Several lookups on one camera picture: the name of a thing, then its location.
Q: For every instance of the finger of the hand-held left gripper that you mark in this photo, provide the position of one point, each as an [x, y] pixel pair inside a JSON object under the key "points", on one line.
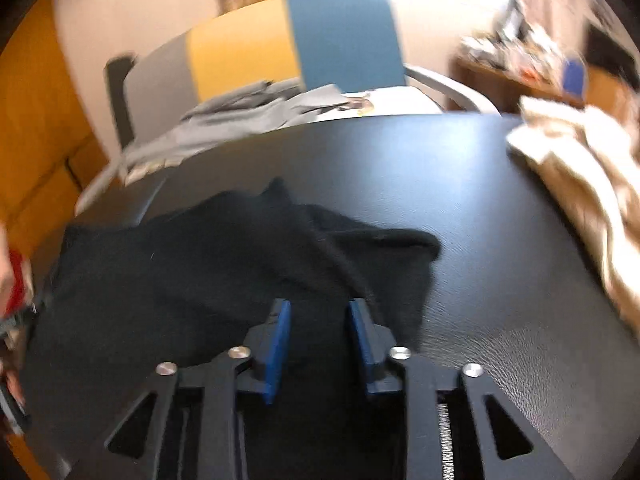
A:
{"points": [[40, 301]]}

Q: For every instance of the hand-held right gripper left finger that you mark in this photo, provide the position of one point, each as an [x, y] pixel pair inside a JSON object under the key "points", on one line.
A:
{"points": [[279, 350]]}

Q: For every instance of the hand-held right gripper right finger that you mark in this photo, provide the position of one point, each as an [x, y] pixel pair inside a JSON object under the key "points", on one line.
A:
{"points": [[361, 350]]}

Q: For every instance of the black knit sweater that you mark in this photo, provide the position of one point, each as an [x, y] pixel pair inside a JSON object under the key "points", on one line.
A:
{"points": [[200, 270]]}

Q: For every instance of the red folded cloth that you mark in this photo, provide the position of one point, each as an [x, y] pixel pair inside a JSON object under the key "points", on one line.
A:
{"points": [[19, 285]]}

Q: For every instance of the pink folded cloth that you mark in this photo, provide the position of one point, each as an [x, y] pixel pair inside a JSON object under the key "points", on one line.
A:
{"points": [[6, 260]]}

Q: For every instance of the wooden wardrobe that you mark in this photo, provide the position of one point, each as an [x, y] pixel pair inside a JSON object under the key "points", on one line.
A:
{"points": [[40, 110]]}

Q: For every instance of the black rolled mat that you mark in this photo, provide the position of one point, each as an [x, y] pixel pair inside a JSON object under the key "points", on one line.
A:
{"points": [[119, 100]]}

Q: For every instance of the light grey garment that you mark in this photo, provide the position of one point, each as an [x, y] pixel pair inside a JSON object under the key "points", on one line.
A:
{"points": [[225, 120]]}

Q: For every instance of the white cat print seat cover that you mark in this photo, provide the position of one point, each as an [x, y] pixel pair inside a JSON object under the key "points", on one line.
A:
{"points": [[400, 105]]}

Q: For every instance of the cream knit sweater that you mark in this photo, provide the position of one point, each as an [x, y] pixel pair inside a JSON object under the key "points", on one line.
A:
{"points": [[575, 170]]}

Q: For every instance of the wooden side table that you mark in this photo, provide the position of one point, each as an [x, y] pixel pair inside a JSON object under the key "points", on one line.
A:
{"points": [[500, 85]]}

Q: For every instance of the grey yellow blue sofa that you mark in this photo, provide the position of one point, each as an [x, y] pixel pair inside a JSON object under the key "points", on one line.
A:
{"points": [[340, 40]]}

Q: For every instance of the group of small desk items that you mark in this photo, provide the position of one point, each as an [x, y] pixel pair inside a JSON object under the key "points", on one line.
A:
{"points": [[515, 45]]}

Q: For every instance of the blue plastic jug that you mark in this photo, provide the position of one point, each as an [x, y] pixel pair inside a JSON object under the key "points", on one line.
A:
{"points": [[573, 77]]}

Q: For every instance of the black monitor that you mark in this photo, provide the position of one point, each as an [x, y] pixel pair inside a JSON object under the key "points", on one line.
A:
{"points": [[610, 50]]}

